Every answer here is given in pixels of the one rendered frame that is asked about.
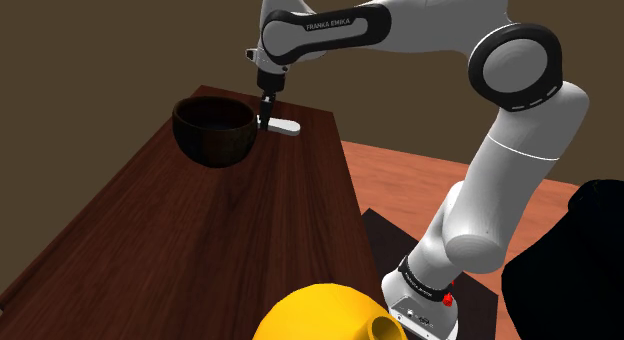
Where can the yellow round vessel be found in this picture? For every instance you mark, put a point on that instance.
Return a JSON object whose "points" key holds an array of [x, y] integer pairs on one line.
{"points": [[322, 314]]}

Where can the black bulky object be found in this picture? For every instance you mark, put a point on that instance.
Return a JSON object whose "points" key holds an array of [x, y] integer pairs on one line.
{"points": [[570, 270]]}

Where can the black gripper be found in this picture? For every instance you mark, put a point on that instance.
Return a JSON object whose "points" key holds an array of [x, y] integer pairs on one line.
{"points": [[269, 79]]}

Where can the dark wooden table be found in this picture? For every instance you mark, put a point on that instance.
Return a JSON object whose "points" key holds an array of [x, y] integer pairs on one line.
{"points": [[195, 232]]}

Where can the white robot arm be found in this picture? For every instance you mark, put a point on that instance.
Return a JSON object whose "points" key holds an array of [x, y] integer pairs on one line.
{"points": [[507, 192]]}

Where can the white flat oblong object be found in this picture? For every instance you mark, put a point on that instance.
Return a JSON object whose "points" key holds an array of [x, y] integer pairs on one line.
{"points": [[285, 126]]}

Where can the dark brown wooden bowl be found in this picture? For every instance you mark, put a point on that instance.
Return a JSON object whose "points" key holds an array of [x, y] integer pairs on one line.
{"points": [[214, 134]]}

